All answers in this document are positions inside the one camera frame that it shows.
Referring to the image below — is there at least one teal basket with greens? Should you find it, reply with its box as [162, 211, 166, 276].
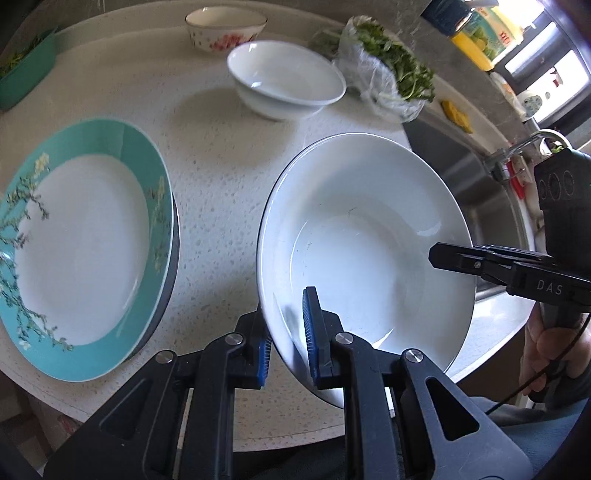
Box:
[0, 28, 57, 111]

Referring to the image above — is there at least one plastic bag of greens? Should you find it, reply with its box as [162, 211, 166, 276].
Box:
[308, 15, 436, 123]

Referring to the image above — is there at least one yellow sponge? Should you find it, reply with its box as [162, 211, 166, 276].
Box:
[440, 100, 474, 134]

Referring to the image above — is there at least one dark blue jar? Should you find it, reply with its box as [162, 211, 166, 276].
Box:
[421, 0, 473, 37]

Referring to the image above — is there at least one stainless steel sink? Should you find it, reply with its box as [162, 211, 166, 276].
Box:
[402, 120, 539, 303]

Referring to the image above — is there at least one floral patterned small bowl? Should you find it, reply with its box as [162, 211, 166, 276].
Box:
[184, 5, 267, 53]

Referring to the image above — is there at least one grey sleeved right forearm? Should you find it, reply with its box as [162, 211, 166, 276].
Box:
[489, 367, 590, 474]

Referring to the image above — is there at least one yellow cooking oil bottle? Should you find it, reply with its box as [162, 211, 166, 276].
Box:
[451, 6, 524, 72]

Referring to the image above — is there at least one large white bowl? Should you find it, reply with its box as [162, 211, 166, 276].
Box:
[256, 133, 476, 388]

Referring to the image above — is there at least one teal rimmed floral plate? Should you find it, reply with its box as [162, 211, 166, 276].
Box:
[1, 118, 174, 383]

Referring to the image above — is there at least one person's right hand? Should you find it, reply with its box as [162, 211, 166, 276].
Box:
[519, 306, 590, 410]

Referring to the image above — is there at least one small white bowl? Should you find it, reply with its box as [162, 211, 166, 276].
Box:
[226, 40, 346, 121]

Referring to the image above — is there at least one chrome faucet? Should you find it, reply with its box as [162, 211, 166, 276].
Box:
[483, 129, 572, 183]

